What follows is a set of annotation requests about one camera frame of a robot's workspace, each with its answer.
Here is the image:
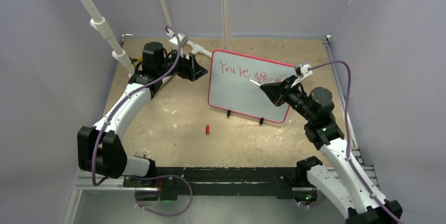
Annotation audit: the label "aluminium extrusion frame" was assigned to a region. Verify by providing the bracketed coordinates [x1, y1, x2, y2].
[63, 34, 389, 224]

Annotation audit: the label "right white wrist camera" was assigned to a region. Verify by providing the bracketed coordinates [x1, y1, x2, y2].
[291, 62, 313, 87]

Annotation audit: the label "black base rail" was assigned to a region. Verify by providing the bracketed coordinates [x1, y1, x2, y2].
[123, 167, 313, 200]

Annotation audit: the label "red-framed whiteboard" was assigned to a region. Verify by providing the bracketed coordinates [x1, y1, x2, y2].
[208, 50, 295, 124]

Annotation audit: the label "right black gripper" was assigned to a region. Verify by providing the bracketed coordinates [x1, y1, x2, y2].
[261, 75, 316, 122]

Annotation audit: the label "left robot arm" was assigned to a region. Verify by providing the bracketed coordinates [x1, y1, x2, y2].
[77, 42, 208, 187]

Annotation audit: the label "white PVC pipe frame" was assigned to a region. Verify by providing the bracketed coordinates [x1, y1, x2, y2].
[55, 0, 232, 77]

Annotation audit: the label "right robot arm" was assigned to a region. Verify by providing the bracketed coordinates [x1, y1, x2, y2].
[259, 76, 402, 223]

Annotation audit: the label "black whiteboard easel stand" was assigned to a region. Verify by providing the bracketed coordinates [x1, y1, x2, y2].
[226, 110, 265, 126]

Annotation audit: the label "red whiteboard marker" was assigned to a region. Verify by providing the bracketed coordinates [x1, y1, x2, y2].
[249, 79, 261, 87]

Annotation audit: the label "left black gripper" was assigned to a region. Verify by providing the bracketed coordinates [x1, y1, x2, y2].
[157, 46, 207, 82]

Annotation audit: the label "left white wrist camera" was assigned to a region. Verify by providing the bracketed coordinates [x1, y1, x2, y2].
[166, 31, 189, 50]

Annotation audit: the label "yellow-handled pliers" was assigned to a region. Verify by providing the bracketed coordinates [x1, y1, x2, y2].
[129, 57, 143, 67]

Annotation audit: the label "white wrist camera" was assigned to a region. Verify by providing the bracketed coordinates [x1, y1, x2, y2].
[166, 31, 189, 50]
[291, 62, 313, 87]

